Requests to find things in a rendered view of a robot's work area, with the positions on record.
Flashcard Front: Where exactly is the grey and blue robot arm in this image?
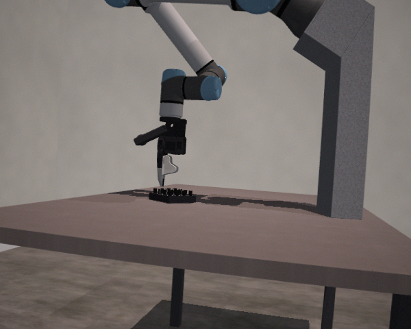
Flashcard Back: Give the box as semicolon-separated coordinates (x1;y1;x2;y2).
105;0;325;118

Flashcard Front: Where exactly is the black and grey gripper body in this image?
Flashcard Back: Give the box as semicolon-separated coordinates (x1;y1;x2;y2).
158;117;187;155

